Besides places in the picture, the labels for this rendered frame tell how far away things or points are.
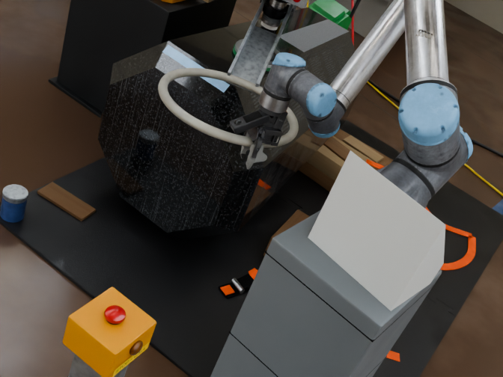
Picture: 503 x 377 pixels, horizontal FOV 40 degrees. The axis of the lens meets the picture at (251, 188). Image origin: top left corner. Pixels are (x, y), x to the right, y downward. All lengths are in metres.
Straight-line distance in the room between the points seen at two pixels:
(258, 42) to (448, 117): 1.14
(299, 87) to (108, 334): 0.97
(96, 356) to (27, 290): 1.52
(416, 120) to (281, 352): 0.84
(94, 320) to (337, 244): 0.89
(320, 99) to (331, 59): 1.43
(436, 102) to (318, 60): 1.50
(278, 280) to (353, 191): 0.36
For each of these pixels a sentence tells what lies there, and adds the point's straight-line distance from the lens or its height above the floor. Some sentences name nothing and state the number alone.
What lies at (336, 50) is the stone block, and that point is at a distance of 3.43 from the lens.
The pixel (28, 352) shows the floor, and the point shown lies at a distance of 2.64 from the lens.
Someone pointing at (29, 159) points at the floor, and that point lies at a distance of 3.43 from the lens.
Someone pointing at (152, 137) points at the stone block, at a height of 0.47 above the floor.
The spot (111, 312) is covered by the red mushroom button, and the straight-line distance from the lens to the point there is 1.32.
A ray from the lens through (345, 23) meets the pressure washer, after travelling 4.70.
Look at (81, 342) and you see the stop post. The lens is 1.34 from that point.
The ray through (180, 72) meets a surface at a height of 0.95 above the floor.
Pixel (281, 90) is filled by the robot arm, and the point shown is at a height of 1.17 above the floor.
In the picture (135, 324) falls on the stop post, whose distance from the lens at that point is 1.34.
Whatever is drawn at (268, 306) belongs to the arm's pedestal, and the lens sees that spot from 2.12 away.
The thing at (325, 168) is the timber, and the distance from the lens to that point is 3.81.
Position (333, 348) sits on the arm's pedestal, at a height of 0.67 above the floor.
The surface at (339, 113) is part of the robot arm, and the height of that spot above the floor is 1.15.
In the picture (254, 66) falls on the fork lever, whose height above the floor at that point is 0.95.
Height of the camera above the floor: 2.08
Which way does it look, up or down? 35 degrees down
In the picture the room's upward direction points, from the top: 22 degrees clockwise
